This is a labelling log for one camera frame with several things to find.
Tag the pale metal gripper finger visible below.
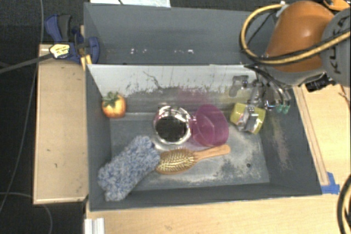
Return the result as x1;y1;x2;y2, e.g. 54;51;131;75
229;75;249;98
240;106;261;133

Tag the yellow cup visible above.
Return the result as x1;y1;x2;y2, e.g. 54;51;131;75
229;102;267;135

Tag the purple clear plastic cup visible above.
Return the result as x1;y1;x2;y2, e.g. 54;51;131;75
189;104;230;147

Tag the shiny silver metal cup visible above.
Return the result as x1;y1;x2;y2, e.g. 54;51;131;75
152;105;193;146

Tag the grey metal bin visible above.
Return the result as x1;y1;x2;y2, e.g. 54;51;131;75
83;2;323;212

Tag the wooden hairbrush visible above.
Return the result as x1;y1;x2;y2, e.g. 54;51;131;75
155;144;231;175

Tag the orange toy fruit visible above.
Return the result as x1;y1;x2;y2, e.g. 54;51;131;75
101;91;127;119

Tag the blue fuzzy cloth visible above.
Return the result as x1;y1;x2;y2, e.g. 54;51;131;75
97;135;161;202

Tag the pale wood board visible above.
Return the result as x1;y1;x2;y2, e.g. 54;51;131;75
32;43;90;205

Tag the black cylinder on white bracket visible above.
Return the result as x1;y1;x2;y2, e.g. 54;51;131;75
303;75;336;93

